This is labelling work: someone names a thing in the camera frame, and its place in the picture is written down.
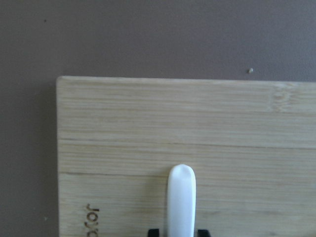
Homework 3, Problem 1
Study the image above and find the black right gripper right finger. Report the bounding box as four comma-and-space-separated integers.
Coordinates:
197, 229, 211, 237

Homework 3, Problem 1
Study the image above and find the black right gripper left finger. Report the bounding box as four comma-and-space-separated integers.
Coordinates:
147, 229, 159, 237

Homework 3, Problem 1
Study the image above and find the white ceramic spoon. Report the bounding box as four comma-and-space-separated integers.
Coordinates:
167, 164, 196, 237

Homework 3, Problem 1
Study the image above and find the bamboo cutting board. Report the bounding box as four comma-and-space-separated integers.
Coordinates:
56, 76, 316, 237

